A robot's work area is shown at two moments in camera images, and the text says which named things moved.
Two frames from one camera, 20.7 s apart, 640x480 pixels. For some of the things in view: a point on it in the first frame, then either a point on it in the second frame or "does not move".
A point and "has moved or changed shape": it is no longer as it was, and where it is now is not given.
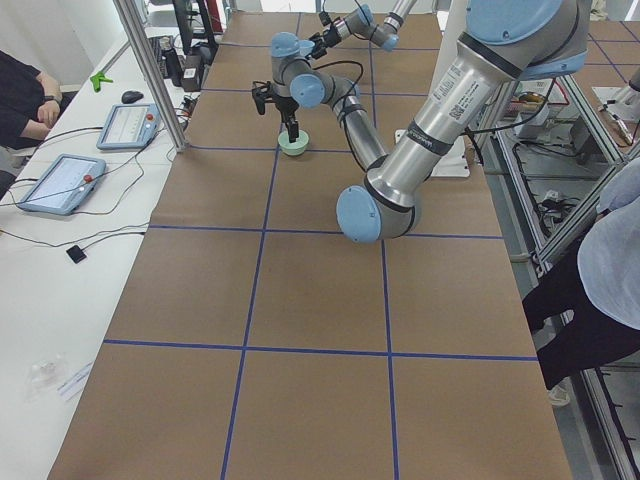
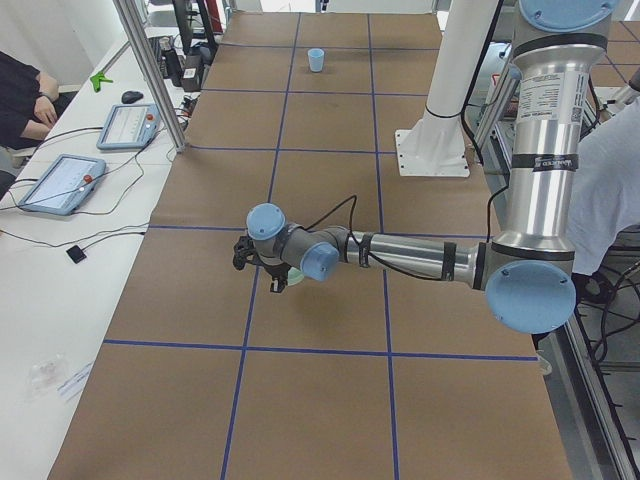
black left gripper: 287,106 to 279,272
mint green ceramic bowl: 295,148 to 294,276
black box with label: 192,73 does not move
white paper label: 71,389 does not move
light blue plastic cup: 305,47 has moved or changed shape
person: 597,284 to 606,196
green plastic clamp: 97,79 does not move
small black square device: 76,254 does not move
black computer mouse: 130,96 does not move
